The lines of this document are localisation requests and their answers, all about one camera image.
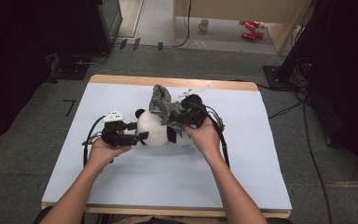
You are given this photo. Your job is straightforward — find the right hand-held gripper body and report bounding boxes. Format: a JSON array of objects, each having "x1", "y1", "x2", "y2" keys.
[{"x1": 177, "y1": 84, "x2": 213, "y2": 129}]

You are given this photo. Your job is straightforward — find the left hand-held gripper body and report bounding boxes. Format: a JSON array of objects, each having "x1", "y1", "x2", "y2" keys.
[{"x1": 100, "y1": 110, "x2": 138, "y2": 148}]

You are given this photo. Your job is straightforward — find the panda plush toy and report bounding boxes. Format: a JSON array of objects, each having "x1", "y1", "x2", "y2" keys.
[{"x1": 134, "y1": 108, "x2": 194, "y2": 147}]

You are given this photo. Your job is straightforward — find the grey fluffy cloth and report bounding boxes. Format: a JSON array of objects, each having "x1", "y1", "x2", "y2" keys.
[{"x1": 148, "y1": 84, "x2": 188, "y2": 134}]

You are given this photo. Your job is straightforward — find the person's left hand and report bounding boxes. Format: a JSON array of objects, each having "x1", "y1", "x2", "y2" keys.
[{"x1": 88, "y1": 137, "x2": 133, "y2": 170}]

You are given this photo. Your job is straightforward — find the person's right hand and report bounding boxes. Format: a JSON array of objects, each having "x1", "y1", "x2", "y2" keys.
[{"x1": 184, "y1": 117, "x2": 224, "y2": 161}]

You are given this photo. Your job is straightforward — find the pale blue table sheet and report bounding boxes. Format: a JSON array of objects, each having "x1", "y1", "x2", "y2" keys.
[{"x1": 41, "y1": 82, "x2": 293, "y2": 211}]

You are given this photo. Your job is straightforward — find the black stand base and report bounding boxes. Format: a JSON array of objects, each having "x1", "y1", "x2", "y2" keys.
[
  {"x1": 49, "y1": 54, "x2": 91, "y2": 81},
  {"x1": 262, "y1": 64, "x2": 296, "y2": 92}
]

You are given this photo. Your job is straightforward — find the person's beige trousers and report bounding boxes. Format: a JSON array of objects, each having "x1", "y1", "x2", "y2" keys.
[{"x1": 106, "y1": 215, "x2": 235, "y2": 224}]

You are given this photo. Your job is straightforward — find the dark cabinet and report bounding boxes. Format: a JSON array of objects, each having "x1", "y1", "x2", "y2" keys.
[{"x1": 85, "y1": 0, "x2": 124, "y2": 56}]

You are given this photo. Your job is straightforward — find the beige wooden desk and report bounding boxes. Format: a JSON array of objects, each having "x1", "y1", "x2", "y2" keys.
[{"x1": 172, "y1": 0, "x2": 313, "y2": 55}]

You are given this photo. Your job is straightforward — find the dark curtain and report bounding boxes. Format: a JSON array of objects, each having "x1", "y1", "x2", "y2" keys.
[
  {"x1": 287, "y1": 0, "x2": 358, "y2": 188},
  {"x1": 0, "y1": 0, "x2": 89, "y2": 147}
]

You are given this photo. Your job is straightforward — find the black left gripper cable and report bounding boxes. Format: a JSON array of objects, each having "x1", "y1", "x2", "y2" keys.
[{"x1": 81, "y1": 115, "x2": 107, "y2": 169}]

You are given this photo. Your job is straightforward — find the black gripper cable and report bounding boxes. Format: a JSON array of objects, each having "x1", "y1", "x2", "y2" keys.
[
  {"x1": 81, "y1": 115, "x2": 107, "y2": 169},
  {"x1": 203, "y1": 104, "x2": 231, "y2": 170}
]

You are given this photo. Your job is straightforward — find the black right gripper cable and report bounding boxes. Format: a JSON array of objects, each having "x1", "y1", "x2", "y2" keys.
[{"x1": 203, "y1": 104, "x2": 231, "y2": 170}]

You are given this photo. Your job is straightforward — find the black hanging cable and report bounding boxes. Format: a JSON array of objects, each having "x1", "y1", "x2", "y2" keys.
[{"x1": 172, "y1": 0, "x2": 192, "y2": 49}]

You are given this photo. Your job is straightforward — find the tangled cable bundle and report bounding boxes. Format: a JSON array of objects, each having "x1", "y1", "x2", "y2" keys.
[{"x1": 292, "y1": 57, "x2": 315, "y2": 95}]

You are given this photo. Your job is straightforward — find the long black floor cable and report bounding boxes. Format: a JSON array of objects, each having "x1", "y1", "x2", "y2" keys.
[{"x1": 302, "y1": 92, "x2": 334, "y2": 224}]

